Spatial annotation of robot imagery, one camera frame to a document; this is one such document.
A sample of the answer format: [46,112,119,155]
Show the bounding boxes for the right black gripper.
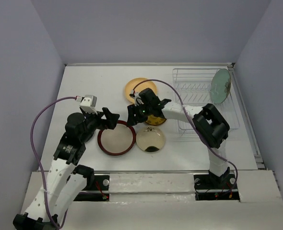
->
[126,102,153,127]

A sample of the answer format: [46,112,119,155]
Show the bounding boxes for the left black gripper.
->
[80,107,119,142]

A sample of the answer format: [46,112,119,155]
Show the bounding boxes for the red rim white plate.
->
[97,120,136,156]

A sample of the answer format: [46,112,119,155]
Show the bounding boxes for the light blue flower plate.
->
[210,69,231,104]

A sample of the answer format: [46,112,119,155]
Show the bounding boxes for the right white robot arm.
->
[127,88,230,188]

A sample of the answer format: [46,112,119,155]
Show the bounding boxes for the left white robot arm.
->
[13,107,120,230]

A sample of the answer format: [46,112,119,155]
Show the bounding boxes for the yellow patterned black-rim plate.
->
[145,115,166,126]

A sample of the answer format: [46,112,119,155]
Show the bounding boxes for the cream plate black mark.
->
[136,126,166,153]

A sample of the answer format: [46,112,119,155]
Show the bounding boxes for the orange round plate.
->
[124,78,158,104]

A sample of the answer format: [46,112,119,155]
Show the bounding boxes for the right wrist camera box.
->
[129,90,143,106]

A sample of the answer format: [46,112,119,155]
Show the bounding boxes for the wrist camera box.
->
[80,95,97,114]
[129,90,143,106]

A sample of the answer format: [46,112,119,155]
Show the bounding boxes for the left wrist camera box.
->
[80,95,97,114]

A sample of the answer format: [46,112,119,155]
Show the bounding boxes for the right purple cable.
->
[131,79,239,192]

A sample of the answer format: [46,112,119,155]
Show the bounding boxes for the purple cable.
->
[30,96,82,228]
[131,79,239,192]

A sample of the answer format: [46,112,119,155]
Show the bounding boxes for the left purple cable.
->
[30,96,82,228]

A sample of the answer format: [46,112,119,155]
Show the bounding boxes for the white wire dish rack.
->
[172,68,240,132]

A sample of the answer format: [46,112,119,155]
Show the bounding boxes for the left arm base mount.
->
[74,174,110,202]

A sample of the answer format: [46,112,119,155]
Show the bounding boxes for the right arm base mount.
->
[194,174,240,201]

